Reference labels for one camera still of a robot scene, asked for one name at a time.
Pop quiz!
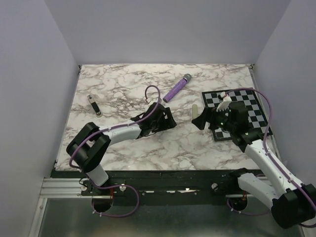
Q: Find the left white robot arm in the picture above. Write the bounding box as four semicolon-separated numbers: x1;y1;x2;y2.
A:
66;102;177;195

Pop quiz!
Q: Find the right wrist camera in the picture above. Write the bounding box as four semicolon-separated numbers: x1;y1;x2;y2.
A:
216;92;232;112

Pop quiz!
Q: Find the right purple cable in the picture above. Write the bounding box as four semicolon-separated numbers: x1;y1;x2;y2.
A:
226;88;316;228

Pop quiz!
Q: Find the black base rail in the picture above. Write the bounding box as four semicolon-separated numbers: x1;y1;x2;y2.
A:
50;170;258;210

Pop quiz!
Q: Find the stapler metal base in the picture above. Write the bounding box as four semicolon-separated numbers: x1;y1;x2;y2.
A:
87;95;102;118

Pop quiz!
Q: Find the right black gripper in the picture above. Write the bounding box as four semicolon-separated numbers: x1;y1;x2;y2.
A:
192;105;236;133

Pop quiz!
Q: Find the black white checkerboard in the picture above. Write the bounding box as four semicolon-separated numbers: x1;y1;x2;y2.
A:
201;90;268;142

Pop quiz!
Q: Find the purple glitter microphone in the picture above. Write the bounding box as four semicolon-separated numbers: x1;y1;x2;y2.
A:
163;74;192;103

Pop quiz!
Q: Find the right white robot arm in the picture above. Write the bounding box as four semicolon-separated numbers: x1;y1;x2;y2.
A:
192;102;316;229

